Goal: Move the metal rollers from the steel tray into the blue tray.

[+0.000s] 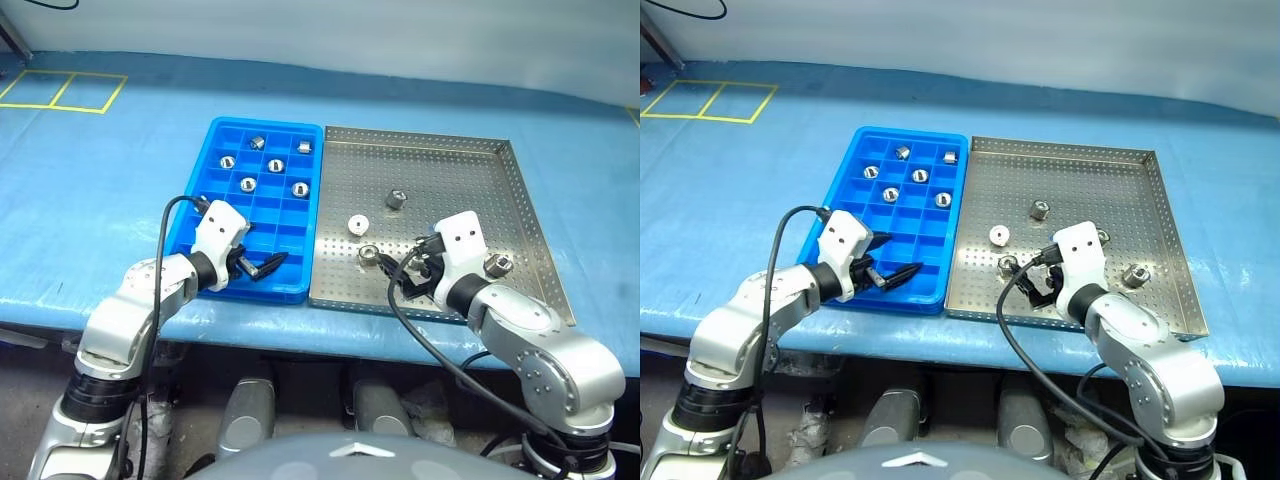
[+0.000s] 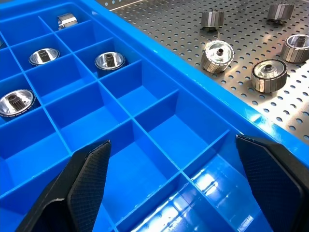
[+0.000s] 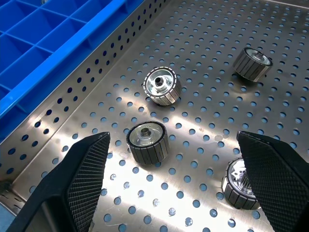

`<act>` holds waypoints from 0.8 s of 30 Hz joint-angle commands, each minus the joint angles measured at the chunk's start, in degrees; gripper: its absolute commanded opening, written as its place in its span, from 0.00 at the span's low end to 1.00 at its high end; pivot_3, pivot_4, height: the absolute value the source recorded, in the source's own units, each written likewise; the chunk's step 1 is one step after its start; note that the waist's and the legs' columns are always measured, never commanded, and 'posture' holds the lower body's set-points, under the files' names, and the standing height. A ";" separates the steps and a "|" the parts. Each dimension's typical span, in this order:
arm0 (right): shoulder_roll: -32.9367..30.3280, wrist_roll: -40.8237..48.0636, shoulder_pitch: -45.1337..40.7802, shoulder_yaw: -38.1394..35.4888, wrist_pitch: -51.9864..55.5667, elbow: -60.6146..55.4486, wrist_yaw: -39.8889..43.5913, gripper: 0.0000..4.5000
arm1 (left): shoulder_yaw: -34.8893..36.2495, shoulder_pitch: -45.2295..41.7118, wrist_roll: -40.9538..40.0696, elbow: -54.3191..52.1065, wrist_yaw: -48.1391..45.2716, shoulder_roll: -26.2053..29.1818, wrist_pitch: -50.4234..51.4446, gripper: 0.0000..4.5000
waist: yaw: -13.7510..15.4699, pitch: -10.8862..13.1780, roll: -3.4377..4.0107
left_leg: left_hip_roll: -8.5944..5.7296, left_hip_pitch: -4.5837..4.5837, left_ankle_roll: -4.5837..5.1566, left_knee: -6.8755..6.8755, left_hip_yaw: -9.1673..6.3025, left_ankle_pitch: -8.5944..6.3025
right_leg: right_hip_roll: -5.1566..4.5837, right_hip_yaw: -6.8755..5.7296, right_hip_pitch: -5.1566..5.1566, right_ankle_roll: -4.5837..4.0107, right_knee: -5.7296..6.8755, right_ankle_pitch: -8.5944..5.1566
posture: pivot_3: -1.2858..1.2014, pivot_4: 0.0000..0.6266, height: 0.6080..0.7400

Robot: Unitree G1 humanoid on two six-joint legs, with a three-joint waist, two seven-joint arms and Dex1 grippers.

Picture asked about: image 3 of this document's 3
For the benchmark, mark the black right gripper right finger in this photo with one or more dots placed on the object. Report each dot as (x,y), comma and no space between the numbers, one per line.
(280,183)

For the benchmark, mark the ribbed metal roller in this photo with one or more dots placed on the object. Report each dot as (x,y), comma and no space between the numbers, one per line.
(162,85)
(232,193)
(252,64)
(147,145)

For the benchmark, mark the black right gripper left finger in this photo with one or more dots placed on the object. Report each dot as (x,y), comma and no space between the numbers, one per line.
(79,183)

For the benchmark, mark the perforated metal tray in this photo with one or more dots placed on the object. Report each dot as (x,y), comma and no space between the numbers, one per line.
(205,101)

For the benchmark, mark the blue compartment tray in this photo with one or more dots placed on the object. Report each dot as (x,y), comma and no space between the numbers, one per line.
(60,29)

